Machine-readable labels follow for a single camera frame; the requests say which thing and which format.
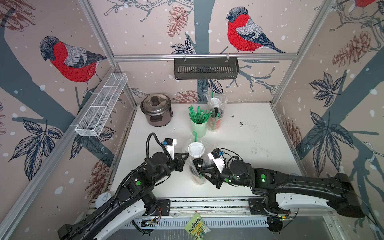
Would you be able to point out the clear plastic carrier bag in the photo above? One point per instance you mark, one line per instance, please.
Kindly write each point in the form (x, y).
(210, 95)

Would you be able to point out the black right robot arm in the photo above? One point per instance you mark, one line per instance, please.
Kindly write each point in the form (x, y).
(337, 191)

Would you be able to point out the green straw holder cup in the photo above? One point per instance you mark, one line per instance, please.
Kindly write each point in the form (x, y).
(199, 128)

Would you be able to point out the silver rice cooker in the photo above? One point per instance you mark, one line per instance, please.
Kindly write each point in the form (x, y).
(158, 109)

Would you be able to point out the green straw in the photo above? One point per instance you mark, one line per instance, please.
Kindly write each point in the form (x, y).
(195, 136)

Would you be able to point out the white wire mesh shelf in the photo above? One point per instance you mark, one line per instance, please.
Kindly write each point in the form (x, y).
(94, 120)

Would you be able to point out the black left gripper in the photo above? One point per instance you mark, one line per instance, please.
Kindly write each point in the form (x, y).
(179, 162)

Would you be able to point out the white lid cup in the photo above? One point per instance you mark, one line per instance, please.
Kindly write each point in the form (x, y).
(216, 102)
(196, 150)

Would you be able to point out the black hanging wire basket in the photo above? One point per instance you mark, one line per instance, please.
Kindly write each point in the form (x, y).
(206, 68)

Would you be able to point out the black lid red cup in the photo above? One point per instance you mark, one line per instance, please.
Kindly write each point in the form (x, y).
(214, 122)
(197, 179)

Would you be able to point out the green straws bundle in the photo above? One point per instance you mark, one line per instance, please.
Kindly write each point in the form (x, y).
(199, 116)

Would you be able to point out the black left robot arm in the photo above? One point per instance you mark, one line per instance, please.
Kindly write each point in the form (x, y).
(134, 196)

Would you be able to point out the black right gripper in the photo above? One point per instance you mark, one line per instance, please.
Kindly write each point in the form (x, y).
(214, 171)

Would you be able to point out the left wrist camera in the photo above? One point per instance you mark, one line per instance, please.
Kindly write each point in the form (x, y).
(169, 147)

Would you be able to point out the spare clear plastic bag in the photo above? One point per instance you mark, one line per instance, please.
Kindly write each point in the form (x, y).
(186, 149)

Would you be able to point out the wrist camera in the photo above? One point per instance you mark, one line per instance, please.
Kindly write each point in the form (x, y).
(217, 157)
(169, 147)

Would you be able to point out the green snack packet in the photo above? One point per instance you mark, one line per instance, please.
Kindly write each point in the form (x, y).
(196, 227)

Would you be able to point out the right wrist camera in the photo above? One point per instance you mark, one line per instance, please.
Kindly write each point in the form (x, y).
(217, 157)

